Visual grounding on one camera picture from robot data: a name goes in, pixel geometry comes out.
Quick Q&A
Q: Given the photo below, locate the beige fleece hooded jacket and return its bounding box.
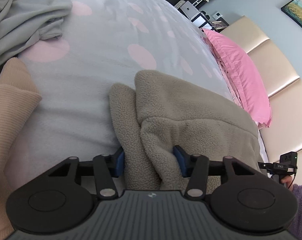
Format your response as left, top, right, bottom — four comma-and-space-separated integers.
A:
109, 70, 261, 191

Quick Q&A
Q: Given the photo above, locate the person's right hand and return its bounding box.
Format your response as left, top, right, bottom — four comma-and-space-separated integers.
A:
281, 176, 293, 191

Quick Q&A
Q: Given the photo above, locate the cream padded headboard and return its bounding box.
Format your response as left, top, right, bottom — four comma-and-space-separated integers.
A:
222, 16, 302, 185

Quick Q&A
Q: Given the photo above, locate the pink pillow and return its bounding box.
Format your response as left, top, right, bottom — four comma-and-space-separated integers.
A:
203, 29, 272, 128

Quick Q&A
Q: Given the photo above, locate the light pink beige garment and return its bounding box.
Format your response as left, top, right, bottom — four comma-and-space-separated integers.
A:
0, 57, 42, 239

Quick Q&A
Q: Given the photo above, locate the white bedside cabinet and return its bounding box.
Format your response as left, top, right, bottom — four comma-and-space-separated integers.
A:
175, 0, 216, 30

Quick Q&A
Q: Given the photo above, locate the polka dot bed sheet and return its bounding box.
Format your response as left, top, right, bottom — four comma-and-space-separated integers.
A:
6, 0, 269, 190

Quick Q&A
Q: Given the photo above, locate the grey blue garment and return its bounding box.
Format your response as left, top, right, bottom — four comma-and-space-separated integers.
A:
0, 0, 73, 65

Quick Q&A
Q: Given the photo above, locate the framed wall picture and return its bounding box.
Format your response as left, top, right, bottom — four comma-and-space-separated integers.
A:
281, 0, 302, 28

